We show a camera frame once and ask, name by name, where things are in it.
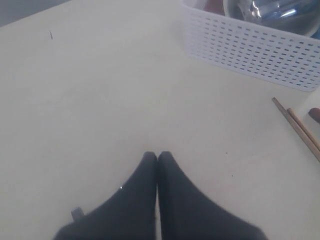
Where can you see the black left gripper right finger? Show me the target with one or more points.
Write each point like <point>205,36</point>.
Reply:
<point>188,214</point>

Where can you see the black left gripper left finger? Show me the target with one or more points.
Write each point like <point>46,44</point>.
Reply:
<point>129,214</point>

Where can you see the dark wooden chopstick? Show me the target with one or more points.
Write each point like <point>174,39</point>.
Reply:
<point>297,129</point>

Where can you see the light wooden chopstick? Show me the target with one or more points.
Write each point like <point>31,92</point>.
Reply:
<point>303,128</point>

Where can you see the reddish brown wooden spoon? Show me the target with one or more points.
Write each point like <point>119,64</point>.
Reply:
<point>314,113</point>

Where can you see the pale green ceramic bowl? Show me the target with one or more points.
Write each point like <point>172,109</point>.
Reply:
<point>300,17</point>

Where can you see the white woven plastic basket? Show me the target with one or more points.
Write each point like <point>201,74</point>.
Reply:
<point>272,55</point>

